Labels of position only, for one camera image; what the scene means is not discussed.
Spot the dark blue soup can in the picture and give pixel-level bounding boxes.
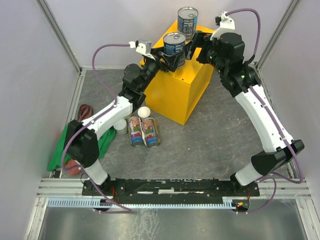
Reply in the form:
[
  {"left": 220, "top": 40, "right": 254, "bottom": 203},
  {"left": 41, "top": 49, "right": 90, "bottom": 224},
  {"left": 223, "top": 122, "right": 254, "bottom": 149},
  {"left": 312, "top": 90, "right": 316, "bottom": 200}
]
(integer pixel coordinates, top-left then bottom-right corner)
[{"left": 163, "top": 32, "right": 186, "bottom": 68}]

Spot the blue chicken soup can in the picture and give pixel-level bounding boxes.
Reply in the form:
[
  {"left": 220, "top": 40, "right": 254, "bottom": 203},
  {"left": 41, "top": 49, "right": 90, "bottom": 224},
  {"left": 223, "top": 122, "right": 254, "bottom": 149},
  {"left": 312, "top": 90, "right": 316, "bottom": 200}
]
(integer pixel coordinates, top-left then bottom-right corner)
[{"left": 177, "top": 6, "right": 199, "bottom": 41}]

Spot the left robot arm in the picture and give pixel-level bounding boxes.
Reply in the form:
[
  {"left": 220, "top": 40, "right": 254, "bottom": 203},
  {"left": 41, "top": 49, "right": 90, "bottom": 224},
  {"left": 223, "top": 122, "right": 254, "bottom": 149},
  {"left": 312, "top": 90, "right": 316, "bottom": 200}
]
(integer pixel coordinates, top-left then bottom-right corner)
[{"left": 63, "top": 47, "right": 183, "bottom": 186}]

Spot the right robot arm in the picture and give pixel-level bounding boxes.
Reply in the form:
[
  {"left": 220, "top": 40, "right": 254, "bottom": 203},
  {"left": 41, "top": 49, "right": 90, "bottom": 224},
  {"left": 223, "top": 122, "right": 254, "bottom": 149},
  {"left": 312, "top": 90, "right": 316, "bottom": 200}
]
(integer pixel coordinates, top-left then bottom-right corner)
[{"left": 186, "top": 31, "right": 305, "bottom": 186}]

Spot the yellow box counter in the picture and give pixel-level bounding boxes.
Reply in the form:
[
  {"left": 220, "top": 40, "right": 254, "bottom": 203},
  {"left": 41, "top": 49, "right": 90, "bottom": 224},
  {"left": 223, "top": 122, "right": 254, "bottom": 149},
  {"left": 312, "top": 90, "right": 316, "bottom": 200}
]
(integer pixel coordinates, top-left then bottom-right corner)
[{"left": 139, "top": 20, "right": 216, "bottom": 126}]

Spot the white lid small can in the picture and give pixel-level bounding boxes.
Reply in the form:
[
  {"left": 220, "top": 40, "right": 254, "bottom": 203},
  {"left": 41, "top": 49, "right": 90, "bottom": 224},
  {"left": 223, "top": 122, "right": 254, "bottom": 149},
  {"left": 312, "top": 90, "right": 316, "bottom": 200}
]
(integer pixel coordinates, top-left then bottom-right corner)
[{"left": 137, "top": 106, "right": 151, "bottom": 120}]

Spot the white lid yellow can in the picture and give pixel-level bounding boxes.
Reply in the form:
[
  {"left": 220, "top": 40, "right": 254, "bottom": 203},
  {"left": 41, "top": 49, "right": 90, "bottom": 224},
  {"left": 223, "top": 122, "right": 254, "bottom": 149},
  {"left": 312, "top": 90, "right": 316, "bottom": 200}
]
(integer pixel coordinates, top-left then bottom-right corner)
[{"left": 124, "top": 114, "right": 133, "bottom": 121}]

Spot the cartoon label can right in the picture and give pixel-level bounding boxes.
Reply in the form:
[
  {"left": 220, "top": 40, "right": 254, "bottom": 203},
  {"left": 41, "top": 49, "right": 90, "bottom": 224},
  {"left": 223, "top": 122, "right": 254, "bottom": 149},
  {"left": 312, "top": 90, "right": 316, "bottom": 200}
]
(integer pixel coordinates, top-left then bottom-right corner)
[{"left": 142, "top": 117, "right": 160, "bottom": 148}]

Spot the cartoon label can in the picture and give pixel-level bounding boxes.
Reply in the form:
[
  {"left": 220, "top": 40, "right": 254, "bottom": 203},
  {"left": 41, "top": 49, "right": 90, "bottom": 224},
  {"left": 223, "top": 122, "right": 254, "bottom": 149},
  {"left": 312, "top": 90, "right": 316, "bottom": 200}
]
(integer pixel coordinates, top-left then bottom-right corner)
[
  {"left": 142, "top": 117, "right": 160, "bottom": 148},
  {"left": 127, "top": 116, "right": 144, "bottom": 147}
]

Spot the cartoon label can left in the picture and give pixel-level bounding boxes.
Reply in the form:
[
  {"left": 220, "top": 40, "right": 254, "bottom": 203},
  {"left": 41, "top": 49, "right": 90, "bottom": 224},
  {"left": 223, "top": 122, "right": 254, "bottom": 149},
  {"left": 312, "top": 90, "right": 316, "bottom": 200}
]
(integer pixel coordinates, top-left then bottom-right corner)
[{"left": 127, "top": 116, "right": 144, "bottom": 147}]

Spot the green cloth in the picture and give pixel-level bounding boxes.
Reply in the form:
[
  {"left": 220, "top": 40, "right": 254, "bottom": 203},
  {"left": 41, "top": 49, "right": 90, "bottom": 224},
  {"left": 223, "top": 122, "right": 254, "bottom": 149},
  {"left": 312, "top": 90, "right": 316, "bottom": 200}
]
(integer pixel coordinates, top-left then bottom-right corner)
[{"left": 47, "top": 126, "right": 116, "bottom": 171}]

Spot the red cloth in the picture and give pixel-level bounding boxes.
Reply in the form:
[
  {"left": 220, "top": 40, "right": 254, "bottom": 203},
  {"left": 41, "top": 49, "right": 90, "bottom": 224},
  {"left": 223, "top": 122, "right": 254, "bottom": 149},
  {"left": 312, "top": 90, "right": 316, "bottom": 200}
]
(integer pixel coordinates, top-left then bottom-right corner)
[{"left": 65, "top": 159, "right": 81, "bottom": 176}]

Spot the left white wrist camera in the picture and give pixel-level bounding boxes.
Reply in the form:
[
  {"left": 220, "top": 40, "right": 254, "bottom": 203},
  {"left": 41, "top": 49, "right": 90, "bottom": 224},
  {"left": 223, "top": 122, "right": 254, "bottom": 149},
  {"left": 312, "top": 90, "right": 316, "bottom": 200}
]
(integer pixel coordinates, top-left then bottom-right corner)
[{"left": 128, "top": 39, "right": 155, "bottom": 60}]

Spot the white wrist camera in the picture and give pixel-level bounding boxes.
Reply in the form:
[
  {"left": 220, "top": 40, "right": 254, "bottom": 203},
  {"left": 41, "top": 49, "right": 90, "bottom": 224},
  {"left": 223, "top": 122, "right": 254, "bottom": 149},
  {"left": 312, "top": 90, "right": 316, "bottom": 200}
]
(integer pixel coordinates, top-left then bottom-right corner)
[
  {"left": 128, "top": 39, "right": 155, "bottom": 60},
  {"left": 210, "top": 11, "right": 235, "bottom": 41}
]

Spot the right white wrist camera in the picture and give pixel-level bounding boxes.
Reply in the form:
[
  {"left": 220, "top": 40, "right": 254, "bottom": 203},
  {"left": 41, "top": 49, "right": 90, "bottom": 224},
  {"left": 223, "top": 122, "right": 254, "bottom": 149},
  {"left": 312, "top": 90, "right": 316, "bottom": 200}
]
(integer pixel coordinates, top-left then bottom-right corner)
[{"left": 210, "top": 11, "right": 235, "bottom": 41}]

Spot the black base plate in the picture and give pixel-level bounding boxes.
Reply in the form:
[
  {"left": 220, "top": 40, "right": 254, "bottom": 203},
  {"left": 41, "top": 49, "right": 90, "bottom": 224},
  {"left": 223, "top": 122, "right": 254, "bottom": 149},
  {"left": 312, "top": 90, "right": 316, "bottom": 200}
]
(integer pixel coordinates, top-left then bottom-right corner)
[{"left": 81, "top": 177, "right": 261, "bottom": 205}]

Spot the grey slotted cable duct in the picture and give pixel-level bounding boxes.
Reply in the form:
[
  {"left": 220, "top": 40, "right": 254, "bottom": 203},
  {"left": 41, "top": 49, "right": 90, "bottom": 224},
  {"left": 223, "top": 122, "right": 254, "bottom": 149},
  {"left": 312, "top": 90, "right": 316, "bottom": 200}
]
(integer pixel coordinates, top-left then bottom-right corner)
[{"left": 46, "top": 197, "right": 237, "bottom": 208}]

